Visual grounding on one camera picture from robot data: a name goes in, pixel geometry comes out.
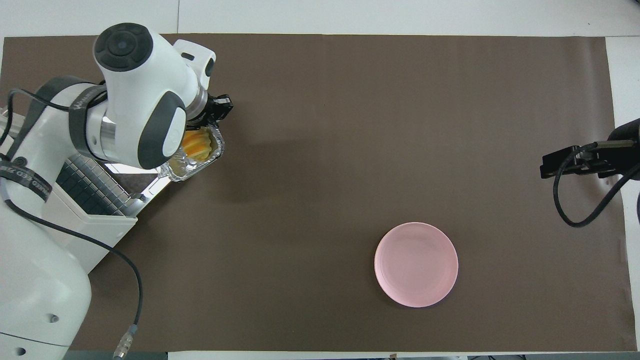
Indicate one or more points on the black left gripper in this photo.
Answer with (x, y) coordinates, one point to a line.
(217, 107)

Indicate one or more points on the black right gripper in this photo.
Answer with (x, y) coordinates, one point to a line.
(620, 155)

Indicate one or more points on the aluminium foil baking tray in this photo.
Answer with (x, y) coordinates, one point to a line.
(187, 170)

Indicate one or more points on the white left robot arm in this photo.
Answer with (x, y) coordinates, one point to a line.
(45, 260)

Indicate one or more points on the glass oven door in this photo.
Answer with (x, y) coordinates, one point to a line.
(147, 187)

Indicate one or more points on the metal oven rack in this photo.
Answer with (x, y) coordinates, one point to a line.
(90, 190)

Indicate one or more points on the cream toaster oven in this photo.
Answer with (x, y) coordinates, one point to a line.
(95, 235)

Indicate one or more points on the brown table mat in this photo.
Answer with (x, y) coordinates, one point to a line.
(320, 150)

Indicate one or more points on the pink round plate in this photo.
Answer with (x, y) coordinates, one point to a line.
(416, 265)

